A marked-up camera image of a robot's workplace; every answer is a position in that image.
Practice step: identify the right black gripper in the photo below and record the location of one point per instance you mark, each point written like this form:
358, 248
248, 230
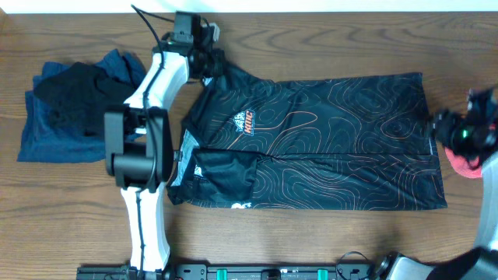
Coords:
443, 124

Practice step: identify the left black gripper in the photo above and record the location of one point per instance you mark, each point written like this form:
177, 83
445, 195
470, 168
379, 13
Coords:
217, 61

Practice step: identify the red t-shirt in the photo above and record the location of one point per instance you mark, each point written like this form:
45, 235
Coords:
466, 168

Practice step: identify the black orange patterned jersey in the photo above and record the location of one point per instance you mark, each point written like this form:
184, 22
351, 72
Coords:
336, 144

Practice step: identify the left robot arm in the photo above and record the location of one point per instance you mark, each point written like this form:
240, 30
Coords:
138, 143

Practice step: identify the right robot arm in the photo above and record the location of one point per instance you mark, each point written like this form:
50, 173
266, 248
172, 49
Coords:
456, 243

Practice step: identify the folded black garment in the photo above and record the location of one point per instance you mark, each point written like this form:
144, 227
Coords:
79, 96

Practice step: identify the folded navy blue garment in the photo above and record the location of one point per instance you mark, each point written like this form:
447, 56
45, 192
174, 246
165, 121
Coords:
44, 142

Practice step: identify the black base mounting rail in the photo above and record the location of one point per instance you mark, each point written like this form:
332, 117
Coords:
346, 268

